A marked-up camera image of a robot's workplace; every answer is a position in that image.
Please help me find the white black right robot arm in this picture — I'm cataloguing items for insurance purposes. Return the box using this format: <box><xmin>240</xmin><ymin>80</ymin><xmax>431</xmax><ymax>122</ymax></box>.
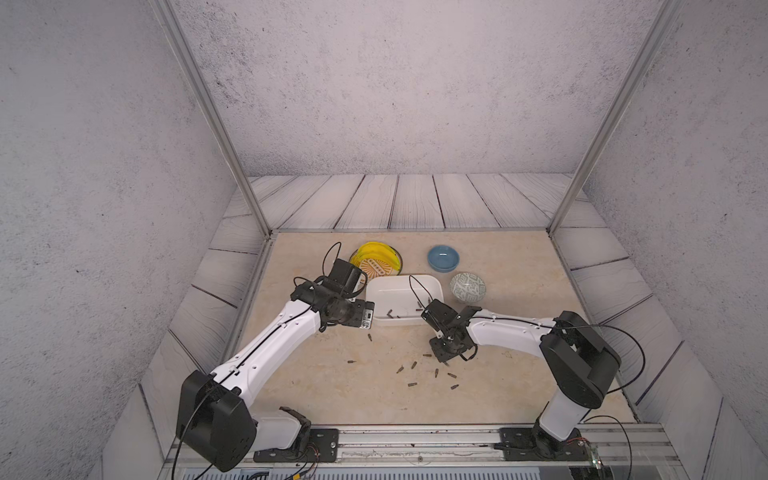
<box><xmin>421</xmin><ymin>300</ymin><xmax>621</xmax><ymax>458</ymax></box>

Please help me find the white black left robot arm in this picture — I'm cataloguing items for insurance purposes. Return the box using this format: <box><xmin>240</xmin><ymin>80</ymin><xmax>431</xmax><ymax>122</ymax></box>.
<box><xmin>176</xmin><ymin>281</ymin><xmax>375</xmax><ymax>472</ymax></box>

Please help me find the white plastic storage box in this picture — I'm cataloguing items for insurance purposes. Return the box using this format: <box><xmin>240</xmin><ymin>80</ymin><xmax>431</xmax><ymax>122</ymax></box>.
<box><xmin>365</xmin><ymin>275</ymin><xmax>444</xmax><ymax>327</ymax></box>

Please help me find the yellow banana bunch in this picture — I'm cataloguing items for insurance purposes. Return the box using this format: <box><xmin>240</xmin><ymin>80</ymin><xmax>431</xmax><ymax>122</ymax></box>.
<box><xmin>350</xmin><ymin>241</ymin><xmax>402</xmax><ymax>271</ymax></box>

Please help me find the blue ceramic bowl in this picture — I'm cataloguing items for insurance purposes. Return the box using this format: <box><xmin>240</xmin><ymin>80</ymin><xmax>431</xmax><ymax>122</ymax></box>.
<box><xmin>427</xmin><ymin>245</ymin><xmax>460</xmax><ymax>273</ymax></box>

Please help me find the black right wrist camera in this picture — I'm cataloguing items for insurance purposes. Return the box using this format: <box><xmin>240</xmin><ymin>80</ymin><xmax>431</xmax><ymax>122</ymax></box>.
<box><xmin>421</xmin><ymin>299</ymin><xmax>459</xmax><ymax>334</ymax></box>

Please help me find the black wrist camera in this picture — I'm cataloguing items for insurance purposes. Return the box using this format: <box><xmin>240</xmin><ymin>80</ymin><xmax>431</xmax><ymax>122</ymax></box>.
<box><xmin>327</xmin><ymin>258</ymin><xmax>368</xmax><ymax>299</ymax></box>
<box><xmin>421</xmin><ymin>299</ymin><xmax>459</xmax><ymax>334</ymax></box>

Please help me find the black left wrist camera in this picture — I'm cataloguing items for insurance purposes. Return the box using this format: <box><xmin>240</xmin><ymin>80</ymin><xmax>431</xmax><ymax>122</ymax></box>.
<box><xmin>327</xmin><ymin>258</ymin><xmax>368</xmax><ymax>299</ymax></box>

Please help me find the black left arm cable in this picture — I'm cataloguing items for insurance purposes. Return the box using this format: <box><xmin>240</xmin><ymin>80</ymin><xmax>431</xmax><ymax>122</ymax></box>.
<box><xmin>292</xmin><ymin>241</ymin><xmax>368</xmax><ymax>300</ymax></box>

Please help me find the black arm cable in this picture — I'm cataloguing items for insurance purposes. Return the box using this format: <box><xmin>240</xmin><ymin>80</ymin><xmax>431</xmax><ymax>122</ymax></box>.
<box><xmin>575</xmin><ymin>323</ymin><xmax>648</xmax><ymax>480</ymax></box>
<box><xmin>292</xmin><ymin>241</ymin><xmax>368</xmax><ymax>300</ymax></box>

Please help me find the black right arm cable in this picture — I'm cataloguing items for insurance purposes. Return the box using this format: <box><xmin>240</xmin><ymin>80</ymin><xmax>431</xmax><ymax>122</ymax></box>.
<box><xmin>575</xmin><ymin>323</ymin><xmax>648</xmax><ymax>480</ymax></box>

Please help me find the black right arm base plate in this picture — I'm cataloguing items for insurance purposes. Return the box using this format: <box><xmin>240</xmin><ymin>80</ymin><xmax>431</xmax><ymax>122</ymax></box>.
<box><xmin>493</xmin><ymin>425</ymin><xmax>592</xmax><ymax>462</ymax></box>

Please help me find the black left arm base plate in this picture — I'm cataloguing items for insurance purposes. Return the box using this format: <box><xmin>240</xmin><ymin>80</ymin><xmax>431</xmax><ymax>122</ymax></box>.
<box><xmin>253</xmin><ymin>427</ymin><xmax>340</xmax><ymax>464</ymax></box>

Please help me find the aluminium front rail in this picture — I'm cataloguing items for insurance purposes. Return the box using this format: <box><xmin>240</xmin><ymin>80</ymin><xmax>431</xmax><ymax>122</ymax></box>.
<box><xmin>159</xmin><ymin>416</ymin><xmax>688</xmax><ymax>479</ymax></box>

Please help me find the aluminium frame post left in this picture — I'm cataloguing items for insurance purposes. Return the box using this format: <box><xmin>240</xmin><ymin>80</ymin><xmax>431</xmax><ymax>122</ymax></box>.
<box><xmin>151</xmin><ymin>0</ymin><xmax>272</xmax><ymax>237</ymax></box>

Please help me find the aluminium frame post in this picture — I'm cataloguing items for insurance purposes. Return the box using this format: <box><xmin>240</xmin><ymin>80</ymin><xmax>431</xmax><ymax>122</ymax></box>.
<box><xmin>546</xmin><ymin>0</ymin><xmax>684</xmax><ymax>239</ymax></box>
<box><xmin>151</xmin><ymin>0</ymin><xmax>272</xmax><ymax>237</ymax></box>

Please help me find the aluminium frame post right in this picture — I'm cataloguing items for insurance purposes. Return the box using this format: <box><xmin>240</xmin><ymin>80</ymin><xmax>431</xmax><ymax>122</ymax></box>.
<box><xmin>546</xmin><ymin>0</ymin><xmax>684</xmax><ymax>239</ymax></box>

